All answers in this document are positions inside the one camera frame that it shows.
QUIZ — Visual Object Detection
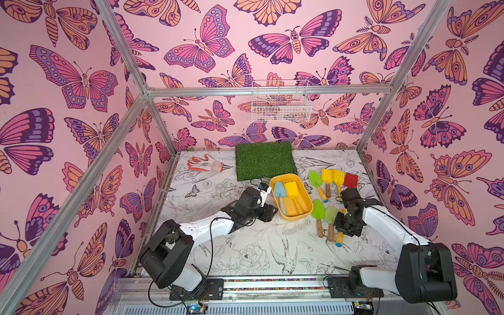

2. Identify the yellow green narrow trowel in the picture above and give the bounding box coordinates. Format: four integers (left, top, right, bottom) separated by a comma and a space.
325, 206, 340, 242

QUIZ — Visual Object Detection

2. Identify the light blue shovel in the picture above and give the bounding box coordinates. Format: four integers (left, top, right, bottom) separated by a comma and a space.
274, 182, 287, 216

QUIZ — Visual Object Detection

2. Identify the yellow plastic storage box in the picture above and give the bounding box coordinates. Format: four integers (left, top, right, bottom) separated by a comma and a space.
270, 173, 313, 222

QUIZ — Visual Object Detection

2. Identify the green trowel wooden handle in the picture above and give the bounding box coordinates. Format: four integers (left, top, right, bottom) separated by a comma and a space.
311, 199, 326, 238

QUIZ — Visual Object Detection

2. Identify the red shovel wooden handle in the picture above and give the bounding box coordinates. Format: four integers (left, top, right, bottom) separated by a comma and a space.
343, 173, 359, 188

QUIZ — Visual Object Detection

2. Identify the yellow shovel wooden handle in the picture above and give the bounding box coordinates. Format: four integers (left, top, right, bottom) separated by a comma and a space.
321, 169, 333, 198

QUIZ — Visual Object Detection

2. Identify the green shovel yellow handle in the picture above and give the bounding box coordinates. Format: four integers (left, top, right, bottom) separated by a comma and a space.
308, 171, 329, 203

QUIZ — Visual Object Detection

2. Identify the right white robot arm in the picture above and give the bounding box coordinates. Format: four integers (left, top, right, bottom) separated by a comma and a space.
333, 206, 458, 304

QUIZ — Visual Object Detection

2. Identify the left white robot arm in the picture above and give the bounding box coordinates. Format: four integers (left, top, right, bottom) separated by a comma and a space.
139, 184, 278, 291

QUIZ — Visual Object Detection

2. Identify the green artificial grass mat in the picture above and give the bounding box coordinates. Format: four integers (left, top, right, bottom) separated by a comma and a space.
235, 142, 298, 181

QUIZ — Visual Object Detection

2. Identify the red white gardening glove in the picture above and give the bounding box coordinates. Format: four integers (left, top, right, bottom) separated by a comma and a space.
187, 154, 232, 173

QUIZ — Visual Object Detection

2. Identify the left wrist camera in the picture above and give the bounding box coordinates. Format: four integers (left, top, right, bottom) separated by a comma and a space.
258, 182, 272, 207

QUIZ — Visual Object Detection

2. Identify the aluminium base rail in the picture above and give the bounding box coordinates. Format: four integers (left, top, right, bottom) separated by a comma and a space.
106, 275, 450, 314

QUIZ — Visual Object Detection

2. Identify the white wire basket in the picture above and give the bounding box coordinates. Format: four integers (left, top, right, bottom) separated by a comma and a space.
250, 85, 312, 123

